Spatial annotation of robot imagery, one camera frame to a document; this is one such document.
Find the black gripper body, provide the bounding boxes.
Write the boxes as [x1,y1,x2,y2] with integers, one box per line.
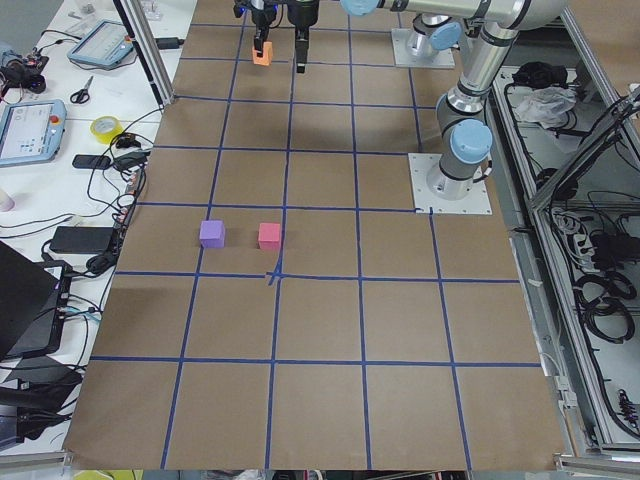
[287,0,319,26]
[234,0,277,31]

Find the orange foam block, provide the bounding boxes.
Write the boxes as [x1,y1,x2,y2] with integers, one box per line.
[252,41,273,67]

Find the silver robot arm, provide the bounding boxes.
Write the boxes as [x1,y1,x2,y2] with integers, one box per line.
[341,1,567,200]
[233,1,461,64]

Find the far teach pendant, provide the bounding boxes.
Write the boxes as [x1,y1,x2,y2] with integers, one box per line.
[67,20,133,70]

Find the teach pendant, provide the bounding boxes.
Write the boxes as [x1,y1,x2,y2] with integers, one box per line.
[1,99,67,167]
[67,20,133,70]

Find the yellow tape roll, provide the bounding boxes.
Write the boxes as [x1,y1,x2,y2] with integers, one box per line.
[90,115,124,145]

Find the pink foam block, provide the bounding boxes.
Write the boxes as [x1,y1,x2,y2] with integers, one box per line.
[258,222,282,251]

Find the purple foam block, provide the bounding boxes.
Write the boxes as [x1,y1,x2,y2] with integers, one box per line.
[199,219,226,249]

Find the black phone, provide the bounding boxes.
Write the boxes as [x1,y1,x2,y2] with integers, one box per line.
[72,154,111,170]

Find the near teach pendant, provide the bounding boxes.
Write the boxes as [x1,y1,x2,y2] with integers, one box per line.
[1,99,67,167]

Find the crumpled white cloth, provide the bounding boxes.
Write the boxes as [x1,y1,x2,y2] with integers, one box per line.
[514,86,577,129]

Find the black power adapter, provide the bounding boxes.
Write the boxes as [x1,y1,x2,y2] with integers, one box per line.
[49,226,114,254]

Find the black laptop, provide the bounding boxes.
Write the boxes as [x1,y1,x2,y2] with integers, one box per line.
[1,243,71,361]

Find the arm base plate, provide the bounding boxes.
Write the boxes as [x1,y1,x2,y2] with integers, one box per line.
[408,153,492,215]
[391,27,460,69]

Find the aluminium frame post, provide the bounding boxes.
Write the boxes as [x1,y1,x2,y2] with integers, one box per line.
[113,0,174,109]

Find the black handled scissors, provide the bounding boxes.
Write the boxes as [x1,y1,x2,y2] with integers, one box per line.
[69,76,94,105]

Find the coiled black cables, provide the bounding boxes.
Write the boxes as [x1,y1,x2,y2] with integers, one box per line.
[569,269,639,346]

